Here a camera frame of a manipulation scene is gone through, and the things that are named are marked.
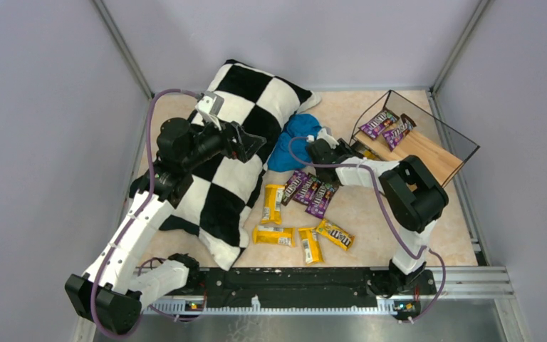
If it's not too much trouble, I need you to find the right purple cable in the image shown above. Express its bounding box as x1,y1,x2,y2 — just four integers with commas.
286,135,448,324

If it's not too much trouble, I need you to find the wire and wood shelf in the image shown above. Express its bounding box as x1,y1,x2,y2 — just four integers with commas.
348,89,481,190

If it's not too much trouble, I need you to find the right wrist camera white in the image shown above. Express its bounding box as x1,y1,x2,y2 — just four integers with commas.
316,126,339,150

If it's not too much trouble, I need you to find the blue crumpled cloth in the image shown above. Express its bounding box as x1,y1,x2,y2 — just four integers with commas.
267,113,322,172

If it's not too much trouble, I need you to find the black white checkered pillow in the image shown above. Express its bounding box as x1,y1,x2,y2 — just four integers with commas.
157,59,323,272

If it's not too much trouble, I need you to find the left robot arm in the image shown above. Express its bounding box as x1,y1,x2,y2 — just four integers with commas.
65,118,266,339

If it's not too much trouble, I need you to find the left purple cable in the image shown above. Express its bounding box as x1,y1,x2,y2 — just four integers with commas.
89,88,204,342

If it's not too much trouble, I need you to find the purple cable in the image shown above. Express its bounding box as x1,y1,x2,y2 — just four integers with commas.
89,88,204,342
286,135,448,324

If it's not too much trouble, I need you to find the purple candy bag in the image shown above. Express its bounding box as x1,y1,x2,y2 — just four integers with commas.
293,173,322,205
360,109,400,140
382,113,417,151
305,183,340,219
281,170,307,206

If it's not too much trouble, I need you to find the purple candy bag on shelf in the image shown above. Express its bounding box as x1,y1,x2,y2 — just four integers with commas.
360,109,400,140

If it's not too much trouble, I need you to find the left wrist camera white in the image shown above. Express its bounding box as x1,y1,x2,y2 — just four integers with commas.
194,91,224,131

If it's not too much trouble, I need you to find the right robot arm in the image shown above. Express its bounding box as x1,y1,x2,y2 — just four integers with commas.
306,137,449,297

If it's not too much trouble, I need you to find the yellow candy bag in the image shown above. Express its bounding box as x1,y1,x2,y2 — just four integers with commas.
360,150,380,160
252,225,295,247
261,185,285,224
316,219,355,251
298,227,325,266

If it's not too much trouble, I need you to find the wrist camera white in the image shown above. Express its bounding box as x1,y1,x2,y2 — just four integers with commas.
194,91,224,131
316,126,339,150

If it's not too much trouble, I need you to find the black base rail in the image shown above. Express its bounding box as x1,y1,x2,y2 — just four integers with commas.
127,266,515,317

